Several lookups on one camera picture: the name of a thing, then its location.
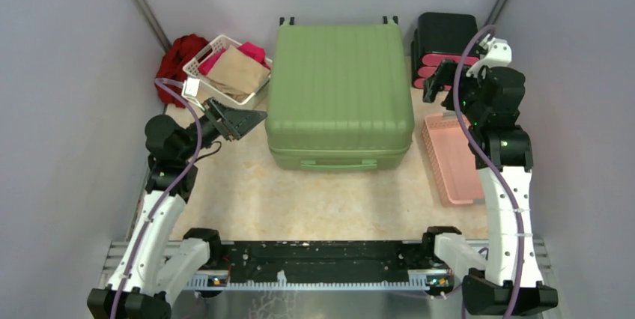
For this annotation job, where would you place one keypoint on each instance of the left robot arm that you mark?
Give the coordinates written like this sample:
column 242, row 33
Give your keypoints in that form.
column 145, row 284

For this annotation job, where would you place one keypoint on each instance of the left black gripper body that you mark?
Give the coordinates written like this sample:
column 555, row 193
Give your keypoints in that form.
column 213, row 111

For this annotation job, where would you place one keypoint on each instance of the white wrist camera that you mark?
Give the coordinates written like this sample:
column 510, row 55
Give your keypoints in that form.
column 497, row 53
column 190, row 88

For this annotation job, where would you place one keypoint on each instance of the pink plastic basket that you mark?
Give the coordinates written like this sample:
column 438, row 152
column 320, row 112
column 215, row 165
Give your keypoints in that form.
column 453, row 164

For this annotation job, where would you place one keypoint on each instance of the tan folded cloth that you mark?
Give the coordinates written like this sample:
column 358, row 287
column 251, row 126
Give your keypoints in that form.
column 236, row 75

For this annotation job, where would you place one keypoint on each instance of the red cloth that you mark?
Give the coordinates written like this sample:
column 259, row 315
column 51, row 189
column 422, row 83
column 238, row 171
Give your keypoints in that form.
column 182, row 51

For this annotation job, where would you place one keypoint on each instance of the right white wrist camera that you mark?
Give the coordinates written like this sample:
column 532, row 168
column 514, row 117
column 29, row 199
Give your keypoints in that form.
column 497, row 53

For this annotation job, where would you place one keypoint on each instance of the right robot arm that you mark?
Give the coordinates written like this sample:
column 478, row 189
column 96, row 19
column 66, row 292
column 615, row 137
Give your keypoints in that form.
column 506, row 281

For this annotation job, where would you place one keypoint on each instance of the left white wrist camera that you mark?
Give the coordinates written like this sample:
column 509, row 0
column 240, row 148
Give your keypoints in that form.
column 190, row 88

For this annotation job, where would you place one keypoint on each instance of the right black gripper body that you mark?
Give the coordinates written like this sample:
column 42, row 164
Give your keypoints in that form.
column 469, row 88

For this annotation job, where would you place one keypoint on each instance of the pink folded cloth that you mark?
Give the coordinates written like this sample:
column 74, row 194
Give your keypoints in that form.
column 249, row 49

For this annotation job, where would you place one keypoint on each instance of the green hard-shell suitcase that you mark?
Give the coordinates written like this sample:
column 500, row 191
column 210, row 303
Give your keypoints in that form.
column 339, row 97

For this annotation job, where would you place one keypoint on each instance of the black pink drawer cabinet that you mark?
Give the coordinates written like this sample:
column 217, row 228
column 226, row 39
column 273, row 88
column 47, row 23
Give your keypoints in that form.
column 437, row 37

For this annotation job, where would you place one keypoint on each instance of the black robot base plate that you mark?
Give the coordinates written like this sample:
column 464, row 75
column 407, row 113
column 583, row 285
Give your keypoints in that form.
column 392, row 262

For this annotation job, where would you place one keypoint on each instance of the white plastic basket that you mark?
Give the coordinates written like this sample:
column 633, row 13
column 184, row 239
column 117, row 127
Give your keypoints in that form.
column 206, row 90

